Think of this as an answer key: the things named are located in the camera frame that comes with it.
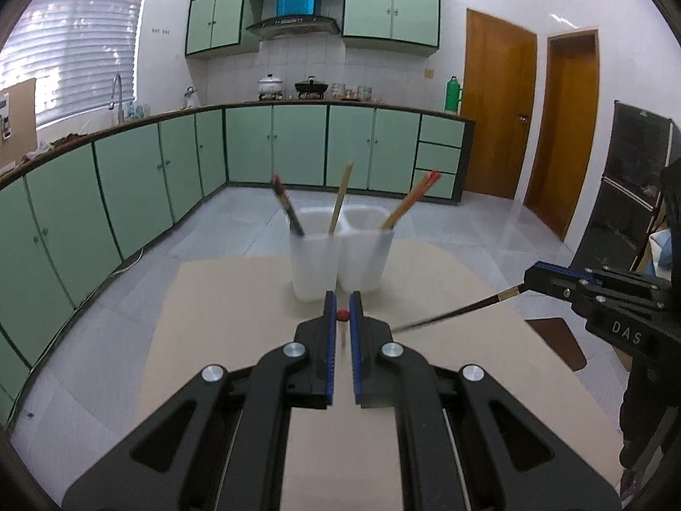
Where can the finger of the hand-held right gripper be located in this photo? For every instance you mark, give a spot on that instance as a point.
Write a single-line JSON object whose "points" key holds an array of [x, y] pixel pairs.
{"points": [[564, 272], [553, 286]]}

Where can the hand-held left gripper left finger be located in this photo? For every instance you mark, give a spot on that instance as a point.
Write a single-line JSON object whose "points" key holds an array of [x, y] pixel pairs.
{"points": [[331, 351]]}

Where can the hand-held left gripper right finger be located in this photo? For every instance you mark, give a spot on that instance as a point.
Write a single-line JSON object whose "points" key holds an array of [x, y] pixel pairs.
{"points": [[355, 351]]}

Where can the red patterned chopstick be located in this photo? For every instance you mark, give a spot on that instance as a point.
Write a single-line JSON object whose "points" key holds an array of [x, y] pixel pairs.
{"points": [[343, 315]]}

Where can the white two-compartment utensil holder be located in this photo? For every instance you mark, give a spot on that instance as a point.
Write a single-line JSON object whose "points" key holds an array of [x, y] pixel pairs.
{"points": [[319, 266]]}

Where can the black chopstick with gold band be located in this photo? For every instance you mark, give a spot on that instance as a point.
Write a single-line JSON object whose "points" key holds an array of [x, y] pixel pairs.
{"points": [[457, 311], [295, 221]]}

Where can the plain wooden chopstick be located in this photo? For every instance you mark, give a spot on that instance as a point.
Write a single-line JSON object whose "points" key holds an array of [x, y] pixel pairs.
{"points": [[335, 215], [341, 197]]}

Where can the dark brown stool seat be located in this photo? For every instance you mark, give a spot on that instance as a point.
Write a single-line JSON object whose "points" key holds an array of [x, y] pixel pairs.
{"points": [[558, 340]]}

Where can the light blue plastic bag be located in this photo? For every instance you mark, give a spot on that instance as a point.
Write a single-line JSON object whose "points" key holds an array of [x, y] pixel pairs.
{"points": [[664, 250]]}

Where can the plain wooden door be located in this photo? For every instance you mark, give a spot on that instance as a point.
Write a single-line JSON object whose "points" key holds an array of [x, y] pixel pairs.
{"points": [[569, 133]]}

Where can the wooden door with knob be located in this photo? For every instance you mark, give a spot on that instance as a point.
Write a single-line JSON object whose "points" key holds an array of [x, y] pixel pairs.
{"points": [[500, 106]]}

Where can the green thermos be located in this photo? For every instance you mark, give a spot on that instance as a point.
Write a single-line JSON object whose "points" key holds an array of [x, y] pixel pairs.
{"points": [[452, 93]]}

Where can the row of spice jars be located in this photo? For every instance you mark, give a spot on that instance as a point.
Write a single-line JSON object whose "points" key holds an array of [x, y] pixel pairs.
{"points": [[351, 93]]}

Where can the black wok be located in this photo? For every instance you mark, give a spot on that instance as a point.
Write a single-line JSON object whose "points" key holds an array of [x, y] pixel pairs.
{"points": [[311, 87]]}

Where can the white cooking pot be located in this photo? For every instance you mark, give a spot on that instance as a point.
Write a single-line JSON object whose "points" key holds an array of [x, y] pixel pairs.
{"points": [[270, 87]]}

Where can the metal kettle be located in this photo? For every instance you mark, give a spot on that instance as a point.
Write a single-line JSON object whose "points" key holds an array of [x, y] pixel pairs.
{"points": [[190, 97]]}

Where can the green base cabinets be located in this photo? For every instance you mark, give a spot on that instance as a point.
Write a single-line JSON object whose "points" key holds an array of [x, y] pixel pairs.
{"points": [[74, 213]]}

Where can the small dish bottles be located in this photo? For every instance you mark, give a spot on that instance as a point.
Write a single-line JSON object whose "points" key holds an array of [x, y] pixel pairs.
{"points": [[135, 112]]}

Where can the metal range hood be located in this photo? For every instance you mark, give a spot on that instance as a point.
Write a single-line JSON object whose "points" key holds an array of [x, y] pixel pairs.
{"points": [[292, 25]]}

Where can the metal sink faucet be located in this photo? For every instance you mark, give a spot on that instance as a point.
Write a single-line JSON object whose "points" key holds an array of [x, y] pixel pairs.
{"points": [[117, 96]]}

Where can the blue box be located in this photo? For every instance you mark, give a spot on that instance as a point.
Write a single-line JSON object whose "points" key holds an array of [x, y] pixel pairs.
{"points": [[298, 0]]}

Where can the cardboard box with clips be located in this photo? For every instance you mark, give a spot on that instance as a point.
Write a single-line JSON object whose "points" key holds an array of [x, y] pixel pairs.
{"points": [[21, 128]]}

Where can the window blinds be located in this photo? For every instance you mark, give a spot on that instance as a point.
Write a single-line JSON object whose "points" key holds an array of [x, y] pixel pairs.
{"points": [[69, 48]]}

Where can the green wall cabinets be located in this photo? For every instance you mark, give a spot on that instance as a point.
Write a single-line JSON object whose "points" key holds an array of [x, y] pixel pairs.
{"points": [[372, 5]]}

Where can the white wall outlets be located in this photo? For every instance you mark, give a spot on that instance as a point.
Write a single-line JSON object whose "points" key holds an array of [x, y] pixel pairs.
{"points": [[159, 31]]}

